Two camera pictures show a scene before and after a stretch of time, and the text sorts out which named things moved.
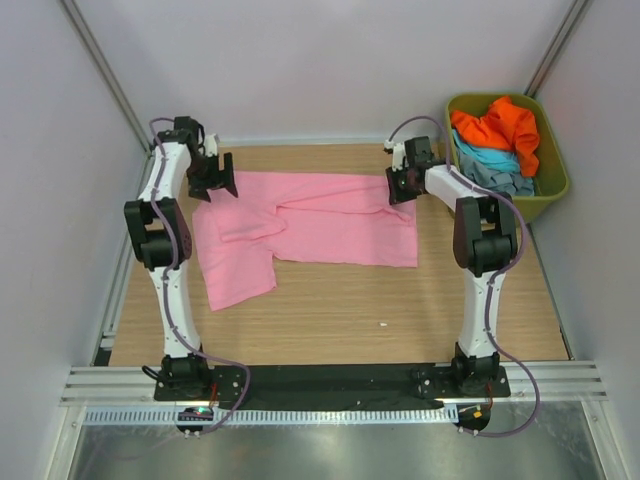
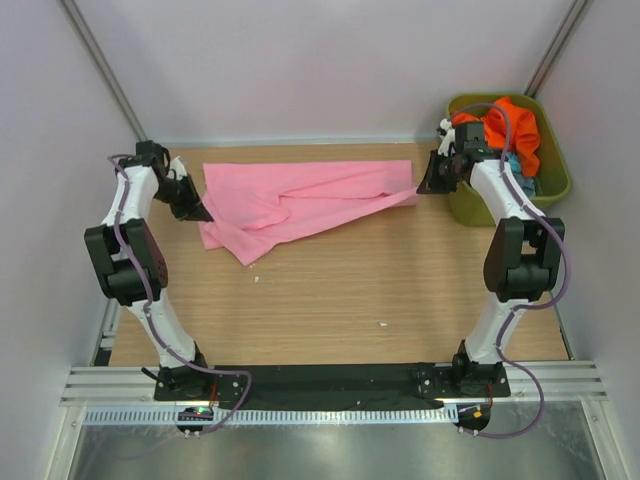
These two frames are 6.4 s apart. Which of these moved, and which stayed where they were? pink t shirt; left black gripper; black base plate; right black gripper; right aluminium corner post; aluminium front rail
Moved: left black gripper; right black gripper; pink t shirt
Stayed: aluminium front rail; black base plate; right aluminium corner post
